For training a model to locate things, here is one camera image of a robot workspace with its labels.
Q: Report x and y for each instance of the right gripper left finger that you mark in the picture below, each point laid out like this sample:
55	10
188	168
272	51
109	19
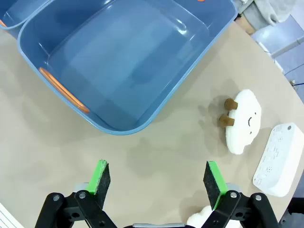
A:
97	175

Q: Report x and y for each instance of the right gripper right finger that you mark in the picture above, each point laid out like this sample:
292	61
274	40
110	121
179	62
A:
215	183

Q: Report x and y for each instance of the white cloud plush clock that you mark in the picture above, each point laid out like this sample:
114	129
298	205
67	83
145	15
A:
198	216
244	133

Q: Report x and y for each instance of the white rectangular digital clock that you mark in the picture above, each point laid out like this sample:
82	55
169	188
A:
278	164

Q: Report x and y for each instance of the person in grey hoodie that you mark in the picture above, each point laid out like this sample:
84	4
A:
261	12

